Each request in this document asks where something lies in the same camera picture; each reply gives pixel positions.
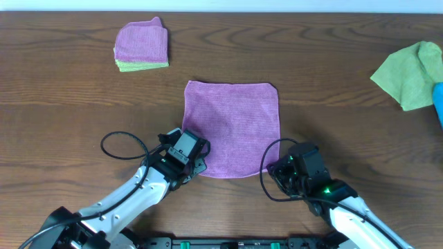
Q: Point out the crumpled green cloth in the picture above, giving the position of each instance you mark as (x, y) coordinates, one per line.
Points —
(410, 74)

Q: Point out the purple microfiber cloth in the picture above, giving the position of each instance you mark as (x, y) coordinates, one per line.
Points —
(239, 121)

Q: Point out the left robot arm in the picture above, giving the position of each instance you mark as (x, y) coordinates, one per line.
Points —
(104, 224)

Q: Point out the blue object at edge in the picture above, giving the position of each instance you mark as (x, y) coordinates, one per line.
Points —
(437, 98)

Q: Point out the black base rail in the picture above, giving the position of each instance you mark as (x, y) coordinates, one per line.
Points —
(303, 242)

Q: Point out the folded green cloth under stack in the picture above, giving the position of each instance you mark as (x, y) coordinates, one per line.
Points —
(138, 66)

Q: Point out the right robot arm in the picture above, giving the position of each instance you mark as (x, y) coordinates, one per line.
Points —
(341, 207)

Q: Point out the folded purple cloth on stack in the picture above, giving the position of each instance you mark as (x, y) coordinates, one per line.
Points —
(143, 41)

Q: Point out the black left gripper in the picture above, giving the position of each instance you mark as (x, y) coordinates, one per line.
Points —
(199, 164)

